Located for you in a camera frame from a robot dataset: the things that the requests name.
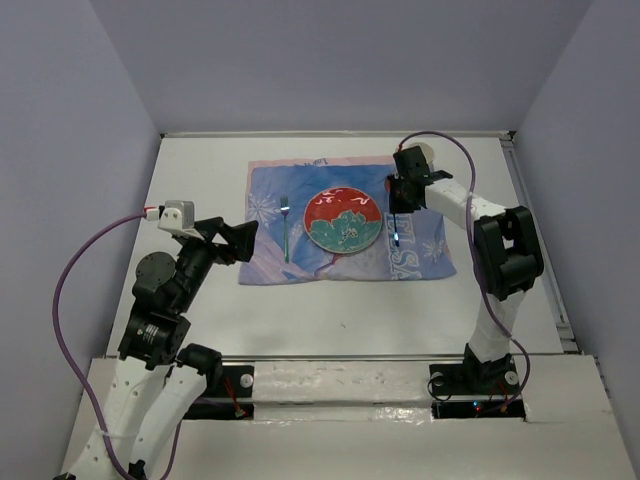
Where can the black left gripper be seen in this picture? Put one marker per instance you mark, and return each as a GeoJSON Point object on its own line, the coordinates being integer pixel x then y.
{"type": "Point", "coordinates": [241, 238]}

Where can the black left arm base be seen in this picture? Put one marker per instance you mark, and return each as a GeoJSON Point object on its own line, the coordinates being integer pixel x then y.
{"type": "Point", "coordinates": [220, 392]}

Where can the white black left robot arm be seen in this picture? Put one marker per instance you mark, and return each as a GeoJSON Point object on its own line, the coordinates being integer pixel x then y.
{"type": "Point", "coordinates": [157, 378]}

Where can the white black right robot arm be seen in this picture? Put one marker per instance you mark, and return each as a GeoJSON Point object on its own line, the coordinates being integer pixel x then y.
{"type": "Point", "coordinates": [506, 260]}

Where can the iridescent rainbow metal spoon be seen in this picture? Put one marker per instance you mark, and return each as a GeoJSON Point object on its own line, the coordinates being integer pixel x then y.
{"type": "Point", "coordinates": [396, 235]}

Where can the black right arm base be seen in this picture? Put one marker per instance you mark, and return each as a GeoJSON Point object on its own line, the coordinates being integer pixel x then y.
{"type": "Point", "coordinates": [454, 397]}

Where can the blue Elsa cloth placemat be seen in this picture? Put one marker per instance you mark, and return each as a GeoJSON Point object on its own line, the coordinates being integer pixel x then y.
{"type": "Point", "coordinates": [423, 252]}

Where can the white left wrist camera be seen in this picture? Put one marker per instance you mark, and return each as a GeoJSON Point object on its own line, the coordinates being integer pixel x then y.
{"type": "Point", "coordinates": [176, 217]}

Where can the red teal floral plate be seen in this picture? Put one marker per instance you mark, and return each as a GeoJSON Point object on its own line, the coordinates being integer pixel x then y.
{"type": "Point", "coordinates": [342, 220]}

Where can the yellow-green ceramic mug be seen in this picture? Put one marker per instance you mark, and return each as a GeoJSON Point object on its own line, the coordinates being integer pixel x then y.
{"type": "Point", "coordinates": [428, 152]}

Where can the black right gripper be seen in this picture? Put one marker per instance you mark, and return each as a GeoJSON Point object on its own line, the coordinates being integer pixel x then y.
{"type": "Point", "coordinates": [396, 205]}

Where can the iridescent rainbow metal fork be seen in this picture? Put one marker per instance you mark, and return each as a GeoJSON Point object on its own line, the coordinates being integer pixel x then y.
{"type": "Point", "coordinates": [284, 210]}

